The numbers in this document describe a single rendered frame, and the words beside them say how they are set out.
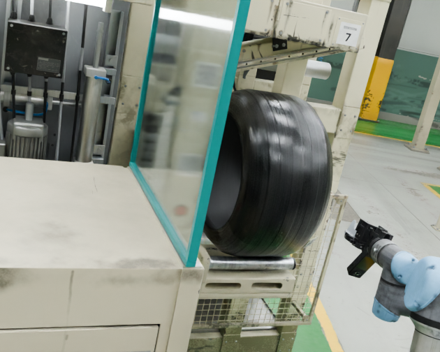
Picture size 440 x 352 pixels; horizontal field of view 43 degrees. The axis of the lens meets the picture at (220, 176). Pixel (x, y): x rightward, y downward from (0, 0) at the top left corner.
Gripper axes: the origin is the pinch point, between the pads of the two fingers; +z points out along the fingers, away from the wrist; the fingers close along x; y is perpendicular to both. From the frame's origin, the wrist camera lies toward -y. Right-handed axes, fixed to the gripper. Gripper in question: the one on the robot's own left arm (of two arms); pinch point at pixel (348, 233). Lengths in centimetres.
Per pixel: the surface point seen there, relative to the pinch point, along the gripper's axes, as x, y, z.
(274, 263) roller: 10.8, -21.7, 18.2
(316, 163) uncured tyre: 18.0, 16.8, 4.0
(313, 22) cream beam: 23, 62, 43
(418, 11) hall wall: -453, 311, 859
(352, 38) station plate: 5, 63, 46
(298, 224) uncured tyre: 15.5, -3.0, 3.2
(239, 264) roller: 23.3, -25.0, 16.2
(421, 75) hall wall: -517, 205, 861
